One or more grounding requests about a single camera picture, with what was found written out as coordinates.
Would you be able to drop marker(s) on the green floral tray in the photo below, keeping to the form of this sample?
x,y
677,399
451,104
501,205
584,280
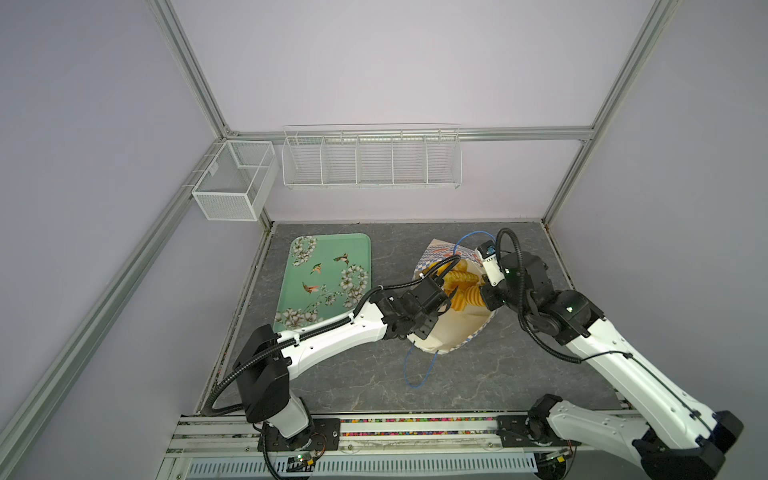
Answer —
x,y
325,276

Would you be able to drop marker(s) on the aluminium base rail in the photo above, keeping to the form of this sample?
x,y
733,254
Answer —
x,y
443,445

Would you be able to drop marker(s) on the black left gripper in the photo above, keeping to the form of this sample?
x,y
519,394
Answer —
x,y
425,331

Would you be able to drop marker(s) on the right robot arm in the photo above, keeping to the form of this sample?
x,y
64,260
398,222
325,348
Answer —
x,y
674,437

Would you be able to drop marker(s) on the small white mesh basket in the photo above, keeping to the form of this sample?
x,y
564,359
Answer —
x,y
237,181

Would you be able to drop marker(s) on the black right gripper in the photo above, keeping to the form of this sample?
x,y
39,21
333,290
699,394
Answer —
x,y
488,291

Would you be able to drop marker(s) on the checkered paper bag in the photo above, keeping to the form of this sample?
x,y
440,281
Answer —
x,y
454,329

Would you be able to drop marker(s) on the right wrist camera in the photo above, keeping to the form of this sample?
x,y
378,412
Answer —
x,y
487,254

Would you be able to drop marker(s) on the long white wire basket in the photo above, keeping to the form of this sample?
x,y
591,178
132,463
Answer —
x,y
388,155

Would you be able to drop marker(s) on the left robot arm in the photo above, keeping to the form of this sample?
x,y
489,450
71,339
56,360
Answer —
x,y
259,383

